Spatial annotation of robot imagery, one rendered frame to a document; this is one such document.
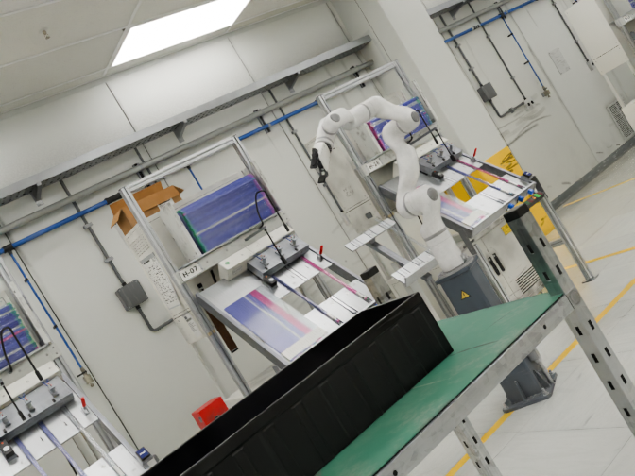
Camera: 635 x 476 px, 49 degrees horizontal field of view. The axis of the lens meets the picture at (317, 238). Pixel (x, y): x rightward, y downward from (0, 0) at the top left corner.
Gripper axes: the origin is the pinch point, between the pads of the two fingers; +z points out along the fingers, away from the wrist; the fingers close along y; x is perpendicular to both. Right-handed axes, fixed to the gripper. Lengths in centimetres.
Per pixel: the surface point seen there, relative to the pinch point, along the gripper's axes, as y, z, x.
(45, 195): -61, -82, -245
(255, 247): -65, -18, -66
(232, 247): -60, -15, -77
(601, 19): -239, -397, 126
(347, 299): -85, 8, -16
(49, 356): -20, 72, -129
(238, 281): -66, 3, -72
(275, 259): -70, -12, -55
